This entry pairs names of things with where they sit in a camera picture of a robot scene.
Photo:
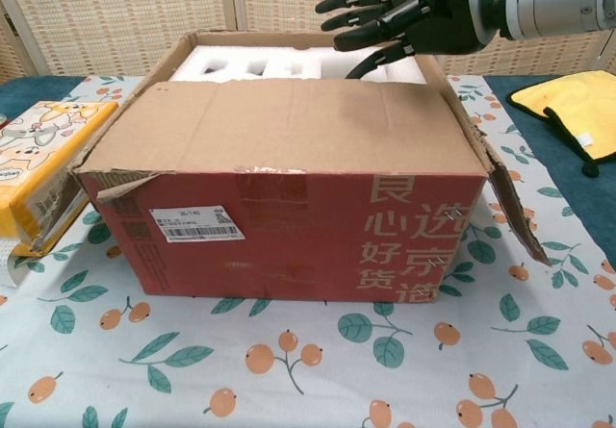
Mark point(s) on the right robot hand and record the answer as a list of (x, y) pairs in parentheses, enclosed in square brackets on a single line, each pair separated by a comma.
[(443, 19)]

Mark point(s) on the red cardboard box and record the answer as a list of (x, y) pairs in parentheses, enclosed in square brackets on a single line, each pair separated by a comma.
[(289, 134)]

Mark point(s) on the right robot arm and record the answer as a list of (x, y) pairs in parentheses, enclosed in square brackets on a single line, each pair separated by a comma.
[(553, 0)]

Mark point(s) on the woven folding screen panel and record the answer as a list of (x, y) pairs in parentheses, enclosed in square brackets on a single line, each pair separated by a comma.
[(135, 14), (24, 57), (529, 57)]

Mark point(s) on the yellow cloth with black trim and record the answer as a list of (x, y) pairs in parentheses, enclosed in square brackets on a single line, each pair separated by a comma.
[(544, 93)]

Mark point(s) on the white foam insert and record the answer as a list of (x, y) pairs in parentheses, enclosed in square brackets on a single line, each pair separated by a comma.
[(284, 57)]

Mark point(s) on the floral fruit print tablecloth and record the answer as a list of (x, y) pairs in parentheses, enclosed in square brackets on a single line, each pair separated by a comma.
[(308, 365)]

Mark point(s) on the orange cartoon dog tissue pack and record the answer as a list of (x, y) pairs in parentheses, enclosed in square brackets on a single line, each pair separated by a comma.
[(43, 158)]

